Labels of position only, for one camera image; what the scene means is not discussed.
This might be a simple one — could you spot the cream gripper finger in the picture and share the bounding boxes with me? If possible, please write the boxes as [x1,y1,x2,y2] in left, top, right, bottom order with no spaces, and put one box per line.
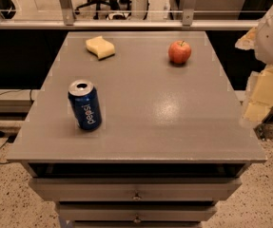
[235,27,257,50]
[240,65,273,128]

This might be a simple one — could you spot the red apple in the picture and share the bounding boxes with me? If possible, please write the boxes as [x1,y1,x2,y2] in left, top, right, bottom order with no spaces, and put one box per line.
[168,41,191,65]

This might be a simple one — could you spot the blue pepsi can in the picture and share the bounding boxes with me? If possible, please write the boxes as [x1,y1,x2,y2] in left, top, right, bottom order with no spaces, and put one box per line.
[68,79,102,131]

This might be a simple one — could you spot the grey drawer cabinet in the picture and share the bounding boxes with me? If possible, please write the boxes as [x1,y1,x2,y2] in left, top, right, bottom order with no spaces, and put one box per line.
[8,31,265,228]

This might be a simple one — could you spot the yellow sponge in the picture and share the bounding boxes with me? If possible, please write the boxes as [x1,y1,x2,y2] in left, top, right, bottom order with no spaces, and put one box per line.
[86,36,115,60]

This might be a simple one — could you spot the metal guard rail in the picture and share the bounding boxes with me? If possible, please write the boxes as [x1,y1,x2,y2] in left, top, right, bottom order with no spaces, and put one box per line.
[0,0,259,30]

